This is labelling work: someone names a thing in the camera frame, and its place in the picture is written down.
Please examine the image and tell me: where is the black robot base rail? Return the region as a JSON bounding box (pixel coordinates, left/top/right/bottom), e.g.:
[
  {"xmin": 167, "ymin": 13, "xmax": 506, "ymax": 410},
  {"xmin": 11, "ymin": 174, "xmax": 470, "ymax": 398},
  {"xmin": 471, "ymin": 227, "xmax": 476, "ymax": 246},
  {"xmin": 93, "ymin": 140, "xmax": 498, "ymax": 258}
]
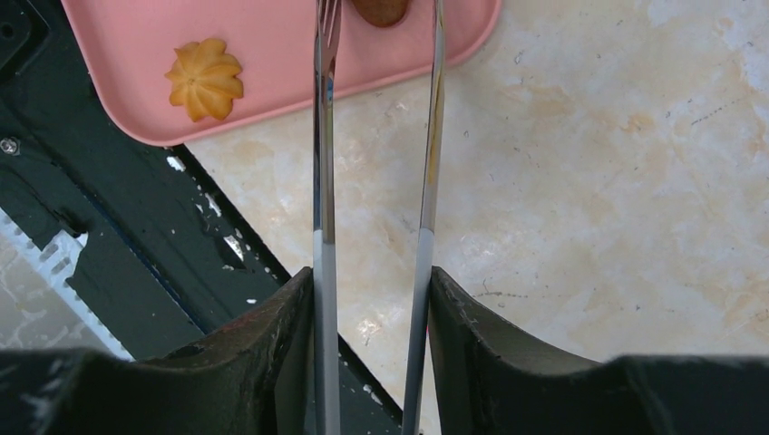
[{"xmin": 1, "ymin": 1, "xmax": 296, "ymax": 362}]

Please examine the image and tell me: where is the brown heart cookie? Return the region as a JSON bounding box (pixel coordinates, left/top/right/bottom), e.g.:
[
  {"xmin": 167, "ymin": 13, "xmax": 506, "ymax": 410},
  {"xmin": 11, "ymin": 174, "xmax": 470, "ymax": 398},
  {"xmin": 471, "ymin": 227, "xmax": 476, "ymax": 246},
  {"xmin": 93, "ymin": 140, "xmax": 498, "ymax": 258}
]
[{"xmin": 351, "ymin": 0, "xmax": 411, "ymax": 28}]

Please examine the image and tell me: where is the orange swirl cookie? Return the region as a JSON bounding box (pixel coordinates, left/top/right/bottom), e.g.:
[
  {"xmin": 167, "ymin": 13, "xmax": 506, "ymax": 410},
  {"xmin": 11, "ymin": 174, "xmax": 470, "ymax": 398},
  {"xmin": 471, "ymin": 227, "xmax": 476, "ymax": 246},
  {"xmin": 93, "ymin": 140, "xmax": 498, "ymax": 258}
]
[{"xmin": 164, "ymin": 38, "xmax": 244, "ymax": 122}]

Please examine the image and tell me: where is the metal tongs white handle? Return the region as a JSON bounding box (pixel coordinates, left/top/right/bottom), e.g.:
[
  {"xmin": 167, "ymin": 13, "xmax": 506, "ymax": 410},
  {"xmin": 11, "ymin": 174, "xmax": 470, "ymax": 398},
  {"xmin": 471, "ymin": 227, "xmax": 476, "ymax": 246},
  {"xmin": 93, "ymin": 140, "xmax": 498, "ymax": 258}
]
[{"xmin": 313, "ymin": 1, "xmax": 445, "ymax": 434}]

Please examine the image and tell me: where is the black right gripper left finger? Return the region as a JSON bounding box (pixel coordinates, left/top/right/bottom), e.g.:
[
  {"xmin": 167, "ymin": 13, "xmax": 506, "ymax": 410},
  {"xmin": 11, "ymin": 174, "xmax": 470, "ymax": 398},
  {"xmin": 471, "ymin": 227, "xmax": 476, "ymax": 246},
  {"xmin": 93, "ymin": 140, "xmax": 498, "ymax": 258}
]
[{"xmin": 1, "ymin": 267, "xmax": 313, "ymax": 434}]

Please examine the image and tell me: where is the pink plastic tray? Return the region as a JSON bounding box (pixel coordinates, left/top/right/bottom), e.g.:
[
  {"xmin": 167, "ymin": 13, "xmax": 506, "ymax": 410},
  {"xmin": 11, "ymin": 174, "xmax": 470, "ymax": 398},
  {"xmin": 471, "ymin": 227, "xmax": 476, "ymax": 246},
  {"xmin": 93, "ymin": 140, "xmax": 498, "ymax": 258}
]
[{"xmin": 61, "ymin": 0, "xmax": 503, "ymax": 148}]

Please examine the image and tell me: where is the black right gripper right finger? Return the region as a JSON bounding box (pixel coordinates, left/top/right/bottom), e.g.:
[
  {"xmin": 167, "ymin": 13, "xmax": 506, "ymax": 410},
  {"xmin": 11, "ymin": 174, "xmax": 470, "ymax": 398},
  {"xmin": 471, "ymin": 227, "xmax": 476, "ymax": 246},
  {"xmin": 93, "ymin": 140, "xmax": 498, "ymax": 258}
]
[{"xmin": 429, "ymin": 267, "xmax": 768, "ymax": 434}]

